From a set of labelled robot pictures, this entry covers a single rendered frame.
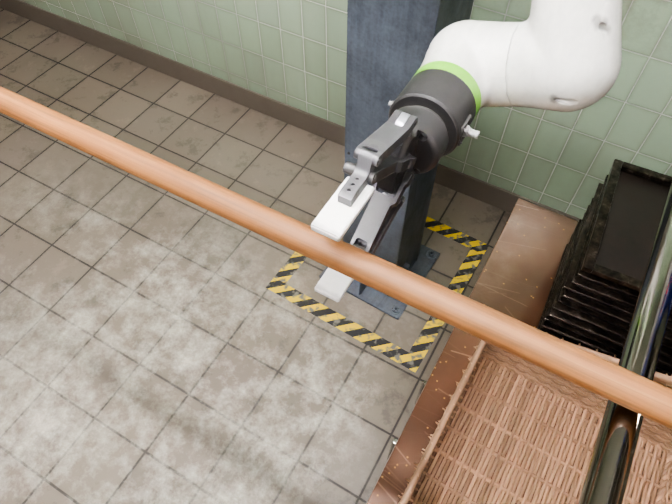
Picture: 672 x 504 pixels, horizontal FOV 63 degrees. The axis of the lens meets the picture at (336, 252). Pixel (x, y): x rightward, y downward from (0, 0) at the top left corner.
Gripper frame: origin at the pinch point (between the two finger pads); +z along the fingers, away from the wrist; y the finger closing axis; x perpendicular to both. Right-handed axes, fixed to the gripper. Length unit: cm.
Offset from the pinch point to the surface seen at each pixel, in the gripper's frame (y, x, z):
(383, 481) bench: 61, -12, 3
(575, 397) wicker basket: 58, -37, -28
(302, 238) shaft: -1.3, 3.2, 1.0
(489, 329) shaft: -1.2, -16.4, 1.3
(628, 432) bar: 1.4, -29.9, 3.1
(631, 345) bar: 2.0, -28.5, -5.6
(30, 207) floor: 119, 155, -32
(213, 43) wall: 92, 129, -123
